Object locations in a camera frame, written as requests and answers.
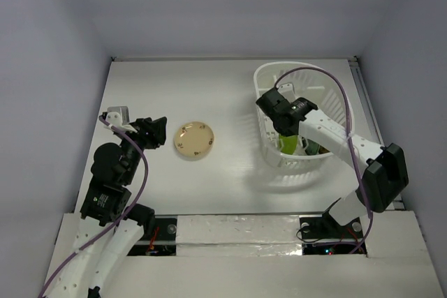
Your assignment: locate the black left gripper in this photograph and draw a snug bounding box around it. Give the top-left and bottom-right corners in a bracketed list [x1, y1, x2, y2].
[118, 115, 166, 183]

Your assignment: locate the beige floral plate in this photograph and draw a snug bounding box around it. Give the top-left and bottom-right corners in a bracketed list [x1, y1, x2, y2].
[173, 121, 215, 160]

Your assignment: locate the lime green plate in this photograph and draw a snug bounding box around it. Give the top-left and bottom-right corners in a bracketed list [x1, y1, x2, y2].
[278, 135, 298, 155]

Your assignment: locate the yellow brown patterned plate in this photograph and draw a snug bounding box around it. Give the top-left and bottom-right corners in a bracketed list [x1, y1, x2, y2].
[318, 146, 330, 154]

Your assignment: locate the cream plate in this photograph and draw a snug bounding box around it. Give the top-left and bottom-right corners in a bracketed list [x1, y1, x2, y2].
[295, 136, 308, 155]

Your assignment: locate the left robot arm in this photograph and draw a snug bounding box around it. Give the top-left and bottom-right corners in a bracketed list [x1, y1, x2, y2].
[39, 110, 168, 297]

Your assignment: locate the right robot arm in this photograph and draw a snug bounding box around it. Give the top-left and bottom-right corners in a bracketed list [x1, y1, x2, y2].
[256, 88, 409, 240]

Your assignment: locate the white plastic dish rack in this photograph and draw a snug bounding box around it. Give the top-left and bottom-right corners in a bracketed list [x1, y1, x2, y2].
[254, 61, 346, 171]

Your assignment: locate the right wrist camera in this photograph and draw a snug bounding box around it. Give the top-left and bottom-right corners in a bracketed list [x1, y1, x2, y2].
[278, 82, 296, 101]

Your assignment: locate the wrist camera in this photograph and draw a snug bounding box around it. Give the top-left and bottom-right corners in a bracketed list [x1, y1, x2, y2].
[99, 106, 136, 133]
[278, 82, 296, 101]

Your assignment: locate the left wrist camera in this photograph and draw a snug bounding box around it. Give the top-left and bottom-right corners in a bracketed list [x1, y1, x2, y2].
[99, 106, 136, 133]

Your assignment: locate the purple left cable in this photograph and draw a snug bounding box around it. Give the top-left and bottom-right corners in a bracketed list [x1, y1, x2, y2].
[38, 114, 149, 297]

